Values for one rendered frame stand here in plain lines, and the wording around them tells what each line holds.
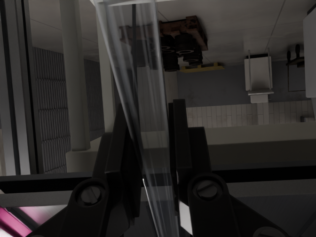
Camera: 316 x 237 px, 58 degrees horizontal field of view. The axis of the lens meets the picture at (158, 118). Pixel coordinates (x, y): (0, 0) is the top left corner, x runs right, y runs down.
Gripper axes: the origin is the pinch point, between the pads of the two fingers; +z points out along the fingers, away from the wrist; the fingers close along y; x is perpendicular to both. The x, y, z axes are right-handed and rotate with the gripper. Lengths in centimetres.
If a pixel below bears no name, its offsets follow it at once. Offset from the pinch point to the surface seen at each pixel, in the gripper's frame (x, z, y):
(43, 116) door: -235, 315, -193
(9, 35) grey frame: -6.3, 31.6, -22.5
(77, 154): -30.1, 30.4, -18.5
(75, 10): -8, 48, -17
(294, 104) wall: -473, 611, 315
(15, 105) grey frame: -14.5, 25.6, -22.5
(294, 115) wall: -499, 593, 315
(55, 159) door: -300, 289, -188
